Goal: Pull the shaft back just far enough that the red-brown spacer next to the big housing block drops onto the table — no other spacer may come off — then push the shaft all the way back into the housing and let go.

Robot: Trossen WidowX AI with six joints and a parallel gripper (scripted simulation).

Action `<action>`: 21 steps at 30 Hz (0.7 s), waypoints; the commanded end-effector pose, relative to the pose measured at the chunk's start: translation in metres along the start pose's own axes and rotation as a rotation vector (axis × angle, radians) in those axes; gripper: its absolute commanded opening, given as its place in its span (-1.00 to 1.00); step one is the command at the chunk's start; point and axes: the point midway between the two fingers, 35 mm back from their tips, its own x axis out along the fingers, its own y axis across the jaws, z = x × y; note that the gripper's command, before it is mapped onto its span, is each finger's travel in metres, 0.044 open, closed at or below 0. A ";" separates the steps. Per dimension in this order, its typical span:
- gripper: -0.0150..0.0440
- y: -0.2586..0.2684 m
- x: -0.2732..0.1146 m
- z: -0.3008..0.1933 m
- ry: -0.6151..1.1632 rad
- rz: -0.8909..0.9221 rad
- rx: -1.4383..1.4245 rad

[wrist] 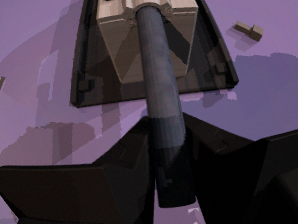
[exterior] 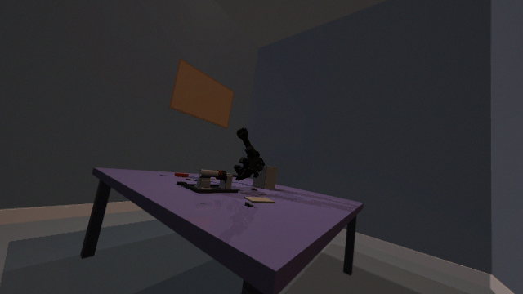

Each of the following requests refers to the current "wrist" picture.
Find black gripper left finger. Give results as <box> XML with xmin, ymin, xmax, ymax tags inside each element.
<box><xmin>0</xmin><ymin>116</ymin><xmax>154</xmax><ymax>224</ymax></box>

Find grey metal shaft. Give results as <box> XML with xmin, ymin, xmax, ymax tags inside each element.
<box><xmin>136</xmin><ymin>6</ymin><xmax>196</xmax><ymax>208</ymax></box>

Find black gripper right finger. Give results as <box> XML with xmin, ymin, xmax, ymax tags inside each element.
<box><xmin>182</xmin><ymin>112</ymin><xmax>298</xmax><ymax>224</ymax></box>

